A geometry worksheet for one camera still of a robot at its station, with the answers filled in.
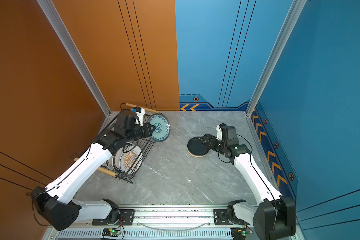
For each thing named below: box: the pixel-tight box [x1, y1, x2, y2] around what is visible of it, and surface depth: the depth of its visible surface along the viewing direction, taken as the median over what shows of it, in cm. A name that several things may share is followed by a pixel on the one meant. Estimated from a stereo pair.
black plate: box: [187, 136, 210, 156], surface depth 97 cm
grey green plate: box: [147, 113, 171, 142], surface depth 78 cm
